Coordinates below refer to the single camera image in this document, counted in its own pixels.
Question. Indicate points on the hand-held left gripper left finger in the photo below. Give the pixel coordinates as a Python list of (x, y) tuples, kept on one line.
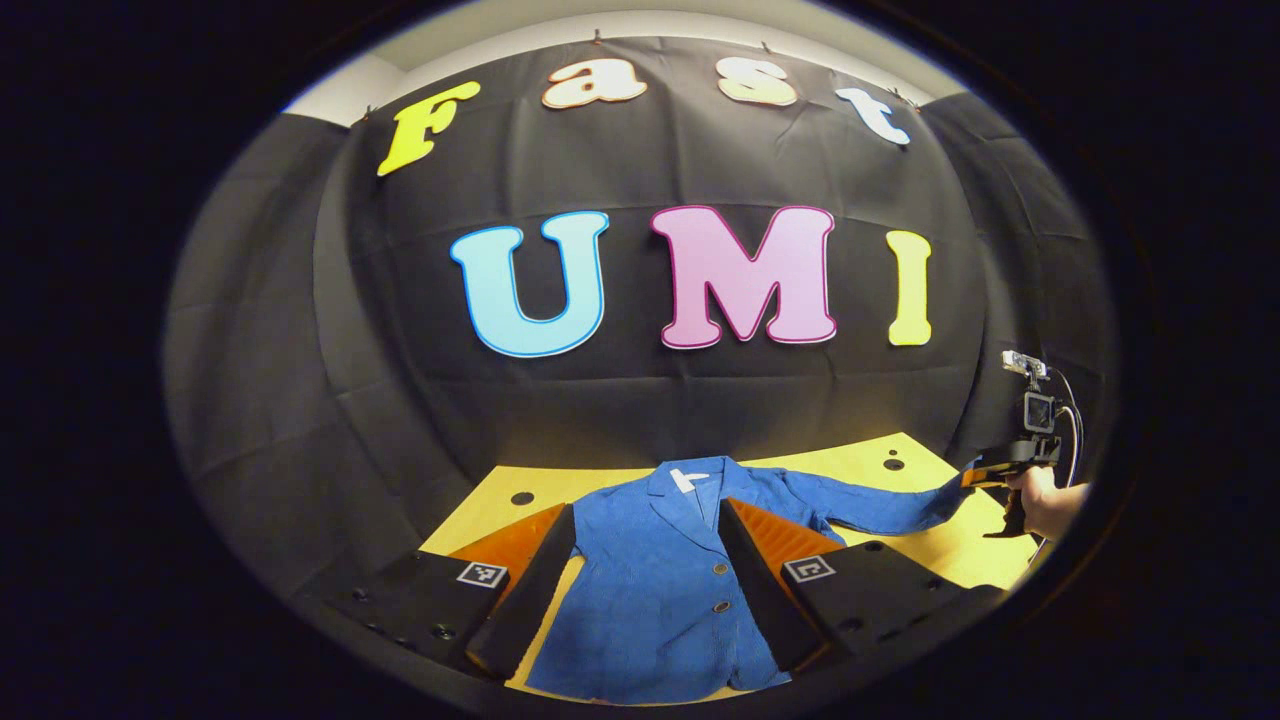
[(530, 600)]

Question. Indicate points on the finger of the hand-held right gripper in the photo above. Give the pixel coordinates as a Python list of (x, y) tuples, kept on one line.
[(1000, 472)]

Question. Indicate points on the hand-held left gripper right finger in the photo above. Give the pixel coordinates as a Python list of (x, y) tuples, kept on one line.
[(760, 600)]

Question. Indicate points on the blue jacket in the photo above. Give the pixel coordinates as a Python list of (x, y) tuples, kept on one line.
[(650, 600)]

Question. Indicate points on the black backdrop cloth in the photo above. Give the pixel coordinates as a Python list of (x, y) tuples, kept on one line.
[(650, 400)]

